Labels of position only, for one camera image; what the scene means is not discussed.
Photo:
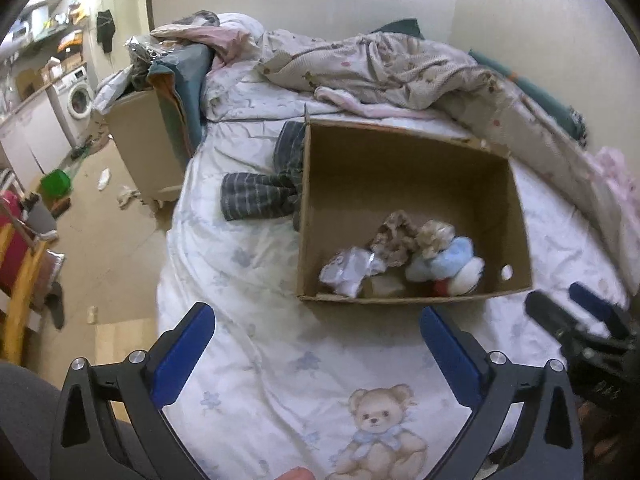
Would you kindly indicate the beige floral blanket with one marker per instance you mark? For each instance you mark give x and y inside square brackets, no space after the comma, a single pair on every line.
[390,65]

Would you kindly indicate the black hanging garment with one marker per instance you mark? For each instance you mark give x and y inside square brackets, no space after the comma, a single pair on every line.
[106,30]

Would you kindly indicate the green dustpan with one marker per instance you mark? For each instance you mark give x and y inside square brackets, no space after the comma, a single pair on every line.
[56,185]

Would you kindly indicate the white washing machine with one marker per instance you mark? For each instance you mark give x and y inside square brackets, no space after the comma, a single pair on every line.
[75,105]

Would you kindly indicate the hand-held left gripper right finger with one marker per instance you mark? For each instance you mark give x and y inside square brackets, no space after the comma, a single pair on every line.
[450,355]

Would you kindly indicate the pink cloth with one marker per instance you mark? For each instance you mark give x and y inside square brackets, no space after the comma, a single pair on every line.
[617,195]

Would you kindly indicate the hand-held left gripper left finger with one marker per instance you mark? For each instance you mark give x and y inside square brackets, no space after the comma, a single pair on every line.
[185,355]

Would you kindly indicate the teal cushion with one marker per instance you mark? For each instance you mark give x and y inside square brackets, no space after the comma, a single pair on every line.
[180,90]

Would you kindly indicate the person's left hand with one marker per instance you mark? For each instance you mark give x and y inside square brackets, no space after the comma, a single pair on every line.
[297,474]

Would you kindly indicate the beige scrunchie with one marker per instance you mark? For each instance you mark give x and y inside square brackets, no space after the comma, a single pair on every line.
[435,237]

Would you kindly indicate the white plastic bag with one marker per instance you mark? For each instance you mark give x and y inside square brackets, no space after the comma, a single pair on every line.
[112,90]

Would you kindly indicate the pink cushion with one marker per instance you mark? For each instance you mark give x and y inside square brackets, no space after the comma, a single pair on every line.
[12,255]

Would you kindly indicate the grey striped cloth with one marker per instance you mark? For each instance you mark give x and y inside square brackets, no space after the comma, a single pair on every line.
[250,195]

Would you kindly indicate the crumpled tissue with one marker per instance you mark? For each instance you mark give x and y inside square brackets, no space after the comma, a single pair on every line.
[127,196]

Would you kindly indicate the teal blanket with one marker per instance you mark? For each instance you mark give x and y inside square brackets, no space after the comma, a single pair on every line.
[540,95]

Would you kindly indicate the white paper scrap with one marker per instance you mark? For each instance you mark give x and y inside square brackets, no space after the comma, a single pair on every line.
[103,179]

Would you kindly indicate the white cabinet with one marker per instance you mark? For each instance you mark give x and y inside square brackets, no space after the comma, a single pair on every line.
[30,140]

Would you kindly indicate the clear plastic bag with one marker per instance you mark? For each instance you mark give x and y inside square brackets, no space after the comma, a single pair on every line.
[350,267]

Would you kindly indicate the blue plush toy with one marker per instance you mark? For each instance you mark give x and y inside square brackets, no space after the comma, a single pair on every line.
[445,260]

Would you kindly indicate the wooden chair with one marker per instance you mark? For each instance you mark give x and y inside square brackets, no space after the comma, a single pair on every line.
[20,285]

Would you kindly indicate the pink fleece blanket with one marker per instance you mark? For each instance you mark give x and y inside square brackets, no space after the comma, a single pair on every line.
[215,40]

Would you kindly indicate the grey trash bin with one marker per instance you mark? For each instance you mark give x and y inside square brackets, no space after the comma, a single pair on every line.
[40,217]

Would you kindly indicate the person's grey trouser leg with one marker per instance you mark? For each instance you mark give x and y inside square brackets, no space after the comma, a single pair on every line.
[25,420]

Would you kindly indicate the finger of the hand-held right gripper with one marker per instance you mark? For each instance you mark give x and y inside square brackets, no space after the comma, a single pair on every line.
[595,305]
[547,315]

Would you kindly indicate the silver foil bag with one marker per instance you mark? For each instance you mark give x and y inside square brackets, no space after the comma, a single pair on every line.
[142,52]

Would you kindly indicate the cardboard box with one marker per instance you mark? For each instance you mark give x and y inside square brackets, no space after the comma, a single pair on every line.
[400,185]

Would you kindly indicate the brown patterned plush toy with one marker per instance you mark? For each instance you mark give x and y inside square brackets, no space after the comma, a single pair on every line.
[395,237]

